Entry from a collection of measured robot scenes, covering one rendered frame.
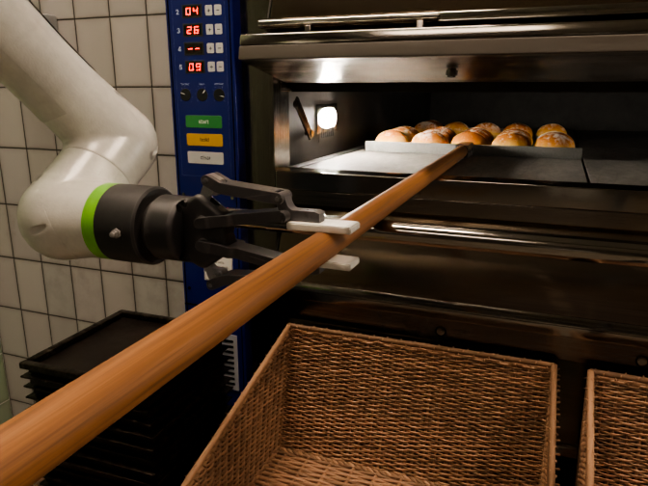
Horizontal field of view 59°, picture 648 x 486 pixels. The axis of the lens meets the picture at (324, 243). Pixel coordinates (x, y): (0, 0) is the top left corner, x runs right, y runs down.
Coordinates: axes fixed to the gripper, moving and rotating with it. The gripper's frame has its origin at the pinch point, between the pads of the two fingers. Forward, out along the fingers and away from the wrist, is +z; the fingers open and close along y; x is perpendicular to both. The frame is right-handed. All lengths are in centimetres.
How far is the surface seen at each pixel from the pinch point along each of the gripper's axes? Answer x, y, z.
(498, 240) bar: -18.2, 2.7, 15.9
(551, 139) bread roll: -102, -3, 20
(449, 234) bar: -18.3, 2.5, 10.0
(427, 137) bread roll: -102, -3, -10
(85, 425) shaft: 35.4, -0.1, 1.9
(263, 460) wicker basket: -37, 58, -28
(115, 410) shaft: 33.5, 0.2, 1.9
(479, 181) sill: -56, 1, 9
